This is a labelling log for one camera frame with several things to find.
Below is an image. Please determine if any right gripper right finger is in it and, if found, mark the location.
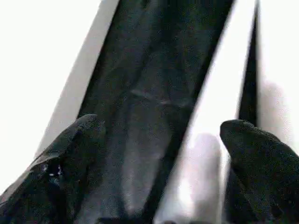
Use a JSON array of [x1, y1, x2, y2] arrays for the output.
[[220, 119, 299, 224]]

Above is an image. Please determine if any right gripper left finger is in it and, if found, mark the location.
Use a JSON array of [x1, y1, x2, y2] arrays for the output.
[[0, 113, 106, 224]]

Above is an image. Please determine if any black plastic mat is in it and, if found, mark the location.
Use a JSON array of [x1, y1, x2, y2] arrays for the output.
[[35, 0, 260, 224]]

